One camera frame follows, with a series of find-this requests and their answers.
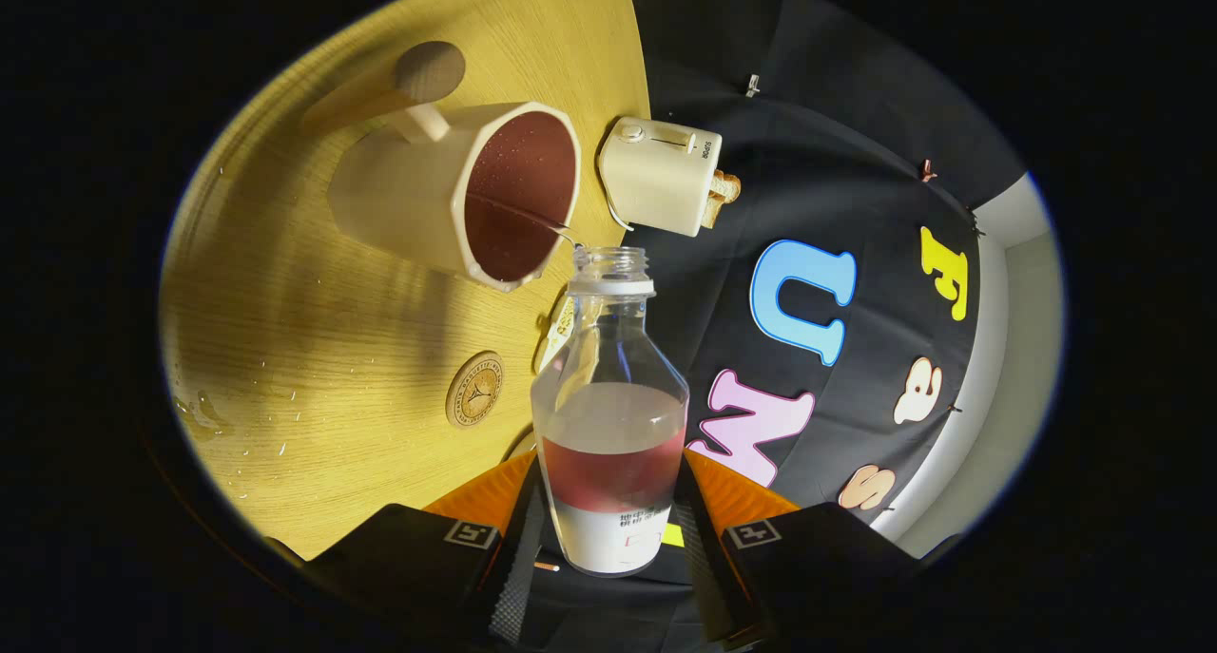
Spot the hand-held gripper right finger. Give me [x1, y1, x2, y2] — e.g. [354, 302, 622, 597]
[670, 449, 921, 652]

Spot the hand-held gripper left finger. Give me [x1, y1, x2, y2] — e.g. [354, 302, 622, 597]
[276, 449, 550, 652]

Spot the clear juice bottle red label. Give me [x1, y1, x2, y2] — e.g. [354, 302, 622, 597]
[531, 246, 691, 577]

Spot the round wooden coaster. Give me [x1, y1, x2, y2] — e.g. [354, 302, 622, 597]
[445, 351, 505, 429]

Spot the cream cup with wooden handle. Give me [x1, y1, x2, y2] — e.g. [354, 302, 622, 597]
[304, 41, 583, 294]

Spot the white divided snack tray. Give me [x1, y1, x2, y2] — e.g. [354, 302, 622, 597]
[537, 292, 577, 369]

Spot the wooden table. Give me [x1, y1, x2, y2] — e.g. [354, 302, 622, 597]
[157, 0, 652, 561]

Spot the cream toaster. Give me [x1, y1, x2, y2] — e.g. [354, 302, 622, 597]
[598, 116, 724, 238]

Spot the black backdrop cloth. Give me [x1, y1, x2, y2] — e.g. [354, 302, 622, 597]
[504, 0, 1033, 653]

